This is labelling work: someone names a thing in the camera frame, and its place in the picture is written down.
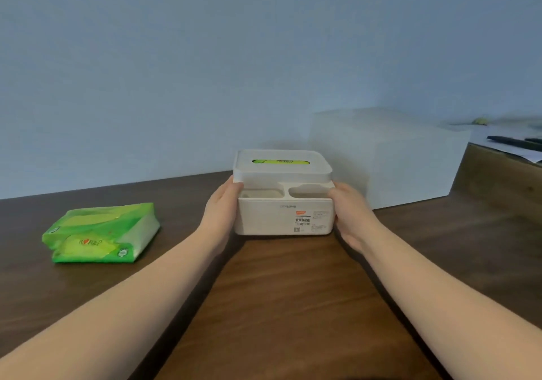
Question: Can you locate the green soft tissue packet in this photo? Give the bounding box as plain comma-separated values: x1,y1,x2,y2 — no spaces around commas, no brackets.
41,202,161,264

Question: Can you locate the person's right hand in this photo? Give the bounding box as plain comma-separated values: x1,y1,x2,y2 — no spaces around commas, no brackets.
331,182,384,254

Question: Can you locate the person's right forearm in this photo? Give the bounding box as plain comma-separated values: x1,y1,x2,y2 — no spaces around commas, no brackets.
359,228,542,380

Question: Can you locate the large white box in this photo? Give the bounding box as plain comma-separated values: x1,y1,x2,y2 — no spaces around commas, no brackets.
310,107,472,210

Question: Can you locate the white plastic tissue box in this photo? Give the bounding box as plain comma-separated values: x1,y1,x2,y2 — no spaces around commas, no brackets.
232,150,336,237

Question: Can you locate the black pen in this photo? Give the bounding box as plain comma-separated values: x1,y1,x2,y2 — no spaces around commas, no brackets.
486,135,542,153

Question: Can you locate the person's left forearm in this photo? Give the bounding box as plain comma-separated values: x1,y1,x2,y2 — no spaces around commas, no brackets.
0,223,232,380

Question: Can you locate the wooden raised shelf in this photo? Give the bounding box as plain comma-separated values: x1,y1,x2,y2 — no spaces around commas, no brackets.
451,142,542,225

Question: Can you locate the white paper sheet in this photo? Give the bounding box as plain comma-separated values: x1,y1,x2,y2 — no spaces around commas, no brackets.
469,122,542,165

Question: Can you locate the person's left hand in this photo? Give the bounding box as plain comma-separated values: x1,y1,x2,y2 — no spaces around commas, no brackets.
198,177,245,258

